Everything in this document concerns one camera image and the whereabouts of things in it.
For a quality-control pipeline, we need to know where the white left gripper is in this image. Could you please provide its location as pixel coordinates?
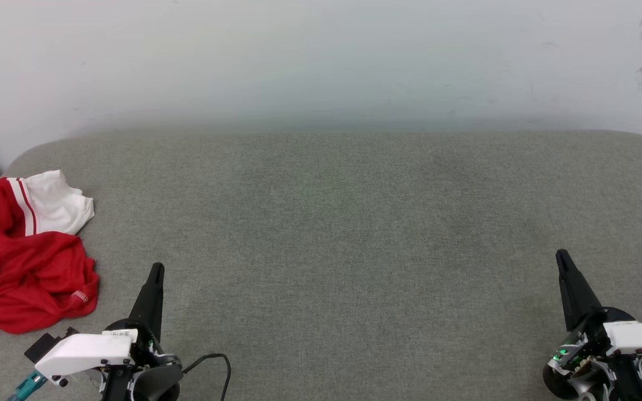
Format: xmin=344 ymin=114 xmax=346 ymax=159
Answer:
xmin=34 ymin=263 xmax=167 ymax=386

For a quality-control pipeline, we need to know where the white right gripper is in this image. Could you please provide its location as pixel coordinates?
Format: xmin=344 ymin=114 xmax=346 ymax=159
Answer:
xmin=547 ymin=249 xmax=642 ymax=375

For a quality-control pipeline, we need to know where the grey fabric sofa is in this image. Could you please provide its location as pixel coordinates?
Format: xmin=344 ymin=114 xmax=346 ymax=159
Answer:
xmin=0 ymin=130 xmax=642 ymax=401

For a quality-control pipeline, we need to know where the red and white jersey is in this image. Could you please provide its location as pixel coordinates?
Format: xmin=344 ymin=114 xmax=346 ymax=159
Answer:
xmin=0 ymin=170 xmax=100 ymax=334

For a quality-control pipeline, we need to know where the teal cable connector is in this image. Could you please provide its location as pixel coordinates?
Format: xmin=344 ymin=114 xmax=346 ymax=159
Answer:
xmin=8 ymin=370 xmax=50 ymax=401

